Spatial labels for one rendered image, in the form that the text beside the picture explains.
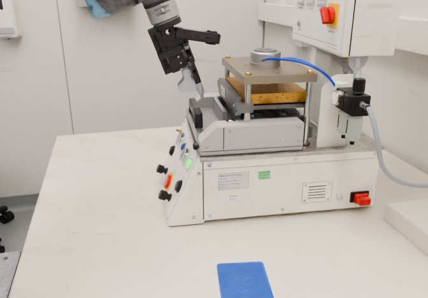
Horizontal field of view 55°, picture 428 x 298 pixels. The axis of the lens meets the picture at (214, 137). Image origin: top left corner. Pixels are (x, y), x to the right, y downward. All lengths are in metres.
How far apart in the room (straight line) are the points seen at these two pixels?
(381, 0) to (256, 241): 0.60
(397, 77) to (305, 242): 0.77
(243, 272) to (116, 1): 0.65
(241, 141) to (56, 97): 1.75
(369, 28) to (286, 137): 0.31
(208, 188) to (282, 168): 0.18
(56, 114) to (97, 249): 1.69
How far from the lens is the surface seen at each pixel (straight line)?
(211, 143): 0.95
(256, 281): 0.87
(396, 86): 1.57
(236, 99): 0.98
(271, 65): 1.06
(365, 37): 1.01
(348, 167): 1.08
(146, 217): 1.08
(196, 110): 1.03
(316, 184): 1.06
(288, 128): 0.98
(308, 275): 0.90
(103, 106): 2.57
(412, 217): 1.08
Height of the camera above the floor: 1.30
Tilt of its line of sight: 20 degrees down
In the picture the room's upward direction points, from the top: straight up
